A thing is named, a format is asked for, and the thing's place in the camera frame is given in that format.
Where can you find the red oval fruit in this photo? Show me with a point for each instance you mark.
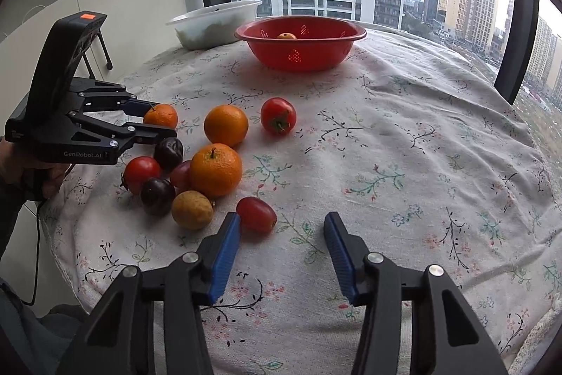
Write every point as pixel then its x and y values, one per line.
pixel 256 215

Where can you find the red plastic colander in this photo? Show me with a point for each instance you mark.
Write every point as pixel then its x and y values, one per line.
pixel 303 54

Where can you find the person's left forearm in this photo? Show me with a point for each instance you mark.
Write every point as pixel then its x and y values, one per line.
pixel 13 217

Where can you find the white cabinet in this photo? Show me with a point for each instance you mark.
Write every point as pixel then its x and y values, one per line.
pixel 131 6

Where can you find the white plastic basin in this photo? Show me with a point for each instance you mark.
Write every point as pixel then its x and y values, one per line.
pixel 206 32

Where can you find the yellow-brown round fruit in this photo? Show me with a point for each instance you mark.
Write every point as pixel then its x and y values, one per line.
pixel 192 210

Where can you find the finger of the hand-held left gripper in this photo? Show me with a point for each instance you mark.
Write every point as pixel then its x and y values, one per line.
pixel 138 108
pixel 153 135

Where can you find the beige high-rise building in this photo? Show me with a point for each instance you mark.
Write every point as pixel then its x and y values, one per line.
pixel 470 6

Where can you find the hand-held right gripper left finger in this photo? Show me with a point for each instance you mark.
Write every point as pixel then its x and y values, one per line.
pixel 224 258

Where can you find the floral tablecloth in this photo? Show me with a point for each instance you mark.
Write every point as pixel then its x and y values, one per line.
pixel 395 137

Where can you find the small orange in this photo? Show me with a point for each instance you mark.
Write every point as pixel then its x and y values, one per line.
pixel 286 36

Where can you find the black metal stand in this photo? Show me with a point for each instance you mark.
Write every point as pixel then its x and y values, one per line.
pixel 104 52

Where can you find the large orange with stem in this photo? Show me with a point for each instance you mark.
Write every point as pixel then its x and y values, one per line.
pixel 215 173

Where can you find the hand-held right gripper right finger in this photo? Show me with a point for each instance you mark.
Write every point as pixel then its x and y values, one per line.
pixel 342 260

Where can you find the small mandarin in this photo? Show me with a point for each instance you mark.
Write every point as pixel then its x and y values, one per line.
pixel 163 118

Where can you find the round orange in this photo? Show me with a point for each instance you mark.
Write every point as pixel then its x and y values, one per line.
pixel 226 125

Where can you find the small red plum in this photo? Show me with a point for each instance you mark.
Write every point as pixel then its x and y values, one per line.
pixel 180 177

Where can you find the person's grey clothing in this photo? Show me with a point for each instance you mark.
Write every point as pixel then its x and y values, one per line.
pixel 30 335

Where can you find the red tomato green stem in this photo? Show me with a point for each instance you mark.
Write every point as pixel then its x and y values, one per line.
pixel 276 113

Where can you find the dark purple plum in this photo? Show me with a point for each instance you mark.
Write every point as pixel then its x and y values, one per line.
pixel 169 153
pixel 156 197

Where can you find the person's left hand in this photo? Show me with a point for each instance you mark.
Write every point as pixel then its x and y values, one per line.
pixel 26 173

